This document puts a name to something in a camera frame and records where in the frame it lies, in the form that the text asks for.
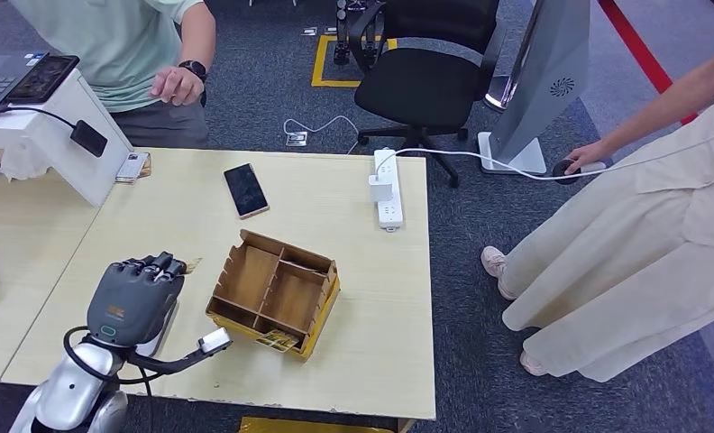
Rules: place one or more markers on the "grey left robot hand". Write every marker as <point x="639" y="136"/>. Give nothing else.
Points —
<point x="133" y="305"/>

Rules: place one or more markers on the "person's right hand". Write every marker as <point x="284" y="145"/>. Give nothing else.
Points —
<point x="587" y="156"/>

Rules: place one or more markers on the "person's left hand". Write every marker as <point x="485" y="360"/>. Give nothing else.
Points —
<point x="175" y="86"/>

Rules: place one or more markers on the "black round object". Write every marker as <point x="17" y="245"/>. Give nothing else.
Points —
<point x="563" y="174"/>

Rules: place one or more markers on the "white ID card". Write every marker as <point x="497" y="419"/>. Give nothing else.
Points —
<point x="131" y="166"/>

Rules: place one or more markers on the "wooden organizer box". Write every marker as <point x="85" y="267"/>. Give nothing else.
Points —
<point x="261" y="287"/>

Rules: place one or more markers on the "person's left forearm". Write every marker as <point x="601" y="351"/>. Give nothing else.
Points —
<point x="200" y="36"/>

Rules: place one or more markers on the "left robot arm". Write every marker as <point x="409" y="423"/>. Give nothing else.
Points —
<point x="76" y="382"/>

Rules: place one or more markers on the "person's right forearm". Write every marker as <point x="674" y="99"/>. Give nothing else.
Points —
<point x="673" y="98"/>

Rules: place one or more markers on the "person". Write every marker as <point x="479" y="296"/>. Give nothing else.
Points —
<point x="106" y="54"/>
<point x="632" y="251"/>

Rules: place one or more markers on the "black wristwatch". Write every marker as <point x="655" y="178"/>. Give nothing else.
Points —
<point x="193" y="69"/>

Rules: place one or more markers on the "silver standing kiosk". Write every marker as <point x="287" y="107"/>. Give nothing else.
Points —
<point x="542" y="71"/>

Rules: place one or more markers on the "black power adapter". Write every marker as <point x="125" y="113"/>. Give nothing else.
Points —
<point x="89" y="138"/>

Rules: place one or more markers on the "chrome curved stand foot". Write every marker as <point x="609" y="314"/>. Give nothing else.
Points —
<point x="495" y="95"/>

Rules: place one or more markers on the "red floor tape line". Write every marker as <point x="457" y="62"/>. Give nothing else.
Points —
<point x="636" y="48"/>

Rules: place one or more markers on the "silver floor socket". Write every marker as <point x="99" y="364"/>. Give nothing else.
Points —
<point x="296" y="139"/>

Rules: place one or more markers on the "black tablet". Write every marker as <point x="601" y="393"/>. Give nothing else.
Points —
<point x="40" y="78"/>

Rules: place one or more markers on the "pale pink sneaker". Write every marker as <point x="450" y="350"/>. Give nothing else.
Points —
<point x="493" y="263"/>
<point x="533" y="363"/>

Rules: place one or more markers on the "yellow floor tape square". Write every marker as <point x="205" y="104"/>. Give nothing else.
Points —
<point x="317" y="60"/>

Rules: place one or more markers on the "white crumpled tissue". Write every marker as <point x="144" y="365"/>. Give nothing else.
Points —
<point x="22" y="164"/>

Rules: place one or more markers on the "black metal stand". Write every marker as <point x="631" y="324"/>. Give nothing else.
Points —
<point x="340" y="36"/>

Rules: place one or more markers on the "black office chair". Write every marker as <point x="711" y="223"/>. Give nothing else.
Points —
<point x="420" y="83"/>

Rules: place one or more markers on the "white power strip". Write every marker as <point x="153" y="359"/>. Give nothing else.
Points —
<point x="390" y="214"/>

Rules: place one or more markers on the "white charger plug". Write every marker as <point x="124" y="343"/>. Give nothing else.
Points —
<point x="379" y="188"/>

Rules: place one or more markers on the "yellow plastic sheet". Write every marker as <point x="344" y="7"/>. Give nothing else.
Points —
<point x="309" y="426"/>

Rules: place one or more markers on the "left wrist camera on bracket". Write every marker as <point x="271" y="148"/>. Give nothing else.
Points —
<point x="213" y="340"/>

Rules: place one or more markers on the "black smartphone pink frame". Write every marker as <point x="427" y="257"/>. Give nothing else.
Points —
<point x="246" y="191"/>

